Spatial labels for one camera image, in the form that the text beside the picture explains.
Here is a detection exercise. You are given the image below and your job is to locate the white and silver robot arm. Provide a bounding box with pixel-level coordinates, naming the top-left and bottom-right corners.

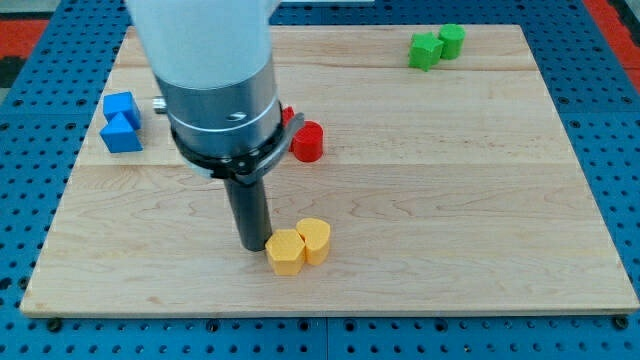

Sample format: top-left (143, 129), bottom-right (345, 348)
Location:
top-left (126, 0), bottom-right (294, 186)

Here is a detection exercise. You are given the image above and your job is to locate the red block behind arm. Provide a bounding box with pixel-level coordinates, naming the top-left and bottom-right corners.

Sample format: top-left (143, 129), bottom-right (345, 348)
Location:
top-left (281, 105), bottom-right (295, 152)

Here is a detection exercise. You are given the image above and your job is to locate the red cylinder block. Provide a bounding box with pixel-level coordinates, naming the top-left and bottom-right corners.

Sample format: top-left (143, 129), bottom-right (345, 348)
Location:
top-left (290, 121), bottom-right (324, 162)

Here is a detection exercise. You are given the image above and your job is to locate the yellow heart block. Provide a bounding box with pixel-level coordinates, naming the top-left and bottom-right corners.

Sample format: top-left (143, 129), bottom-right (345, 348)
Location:
top-left (296, 218), bottom-right (331, 266)

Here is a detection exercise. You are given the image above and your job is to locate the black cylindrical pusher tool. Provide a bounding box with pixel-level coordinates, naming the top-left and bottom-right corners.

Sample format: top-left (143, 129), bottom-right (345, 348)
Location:
top-left (224, 179), bottom-right (272, 252)

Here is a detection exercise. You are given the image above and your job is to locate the yellow hexagon block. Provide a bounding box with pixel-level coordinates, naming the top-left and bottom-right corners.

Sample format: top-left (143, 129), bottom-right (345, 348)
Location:
top-left (265, 229), bottom-right (305, 276)

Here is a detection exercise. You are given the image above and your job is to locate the light wooden board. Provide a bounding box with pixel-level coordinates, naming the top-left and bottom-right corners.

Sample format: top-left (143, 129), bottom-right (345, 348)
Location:
top-left (20, 25), bottom-right (639, 318)

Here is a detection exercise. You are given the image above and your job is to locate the green star block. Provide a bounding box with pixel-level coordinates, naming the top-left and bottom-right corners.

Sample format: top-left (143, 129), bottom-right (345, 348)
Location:
top-left (408, 32), bottom-right (444, 72)

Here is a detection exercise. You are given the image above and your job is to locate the green cylinder block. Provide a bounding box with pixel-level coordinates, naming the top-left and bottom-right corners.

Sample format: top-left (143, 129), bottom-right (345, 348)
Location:
top-left (438, 24), bottom-right (466, 60)

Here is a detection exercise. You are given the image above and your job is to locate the blue triangular block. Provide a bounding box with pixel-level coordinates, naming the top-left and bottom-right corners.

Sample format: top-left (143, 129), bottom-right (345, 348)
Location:
top-left (99, 112), bottom-right (143, 153)

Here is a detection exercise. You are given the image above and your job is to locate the blue cube block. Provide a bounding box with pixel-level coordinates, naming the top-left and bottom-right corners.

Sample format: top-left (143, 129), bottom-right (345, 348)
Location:
top-left (103, 92), bottom-right (142, 130)

